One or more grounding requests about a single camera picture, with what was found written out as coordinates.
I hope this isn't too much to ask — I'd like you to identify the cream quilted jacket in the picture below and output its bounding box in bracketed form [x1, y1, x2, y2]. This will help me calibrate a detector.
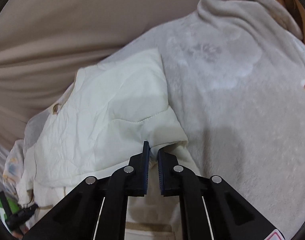
[16, 49, 198, 239]

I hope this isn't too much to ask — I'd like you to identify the green plush pillow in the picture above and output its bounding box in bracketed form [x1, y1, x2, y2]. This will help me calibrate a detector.
[0, 193, 21, 230]

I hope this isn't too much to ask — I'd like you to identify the beige curtain fabric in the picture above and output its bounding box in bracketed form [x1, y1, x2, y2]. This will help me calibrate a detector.
[0, 0, 199, 149]

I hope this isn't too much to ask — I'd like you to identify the grey printed fleece blanket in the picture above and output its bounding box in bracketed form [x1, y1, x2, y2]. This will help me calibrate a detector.
[2, 0, 305, 240]

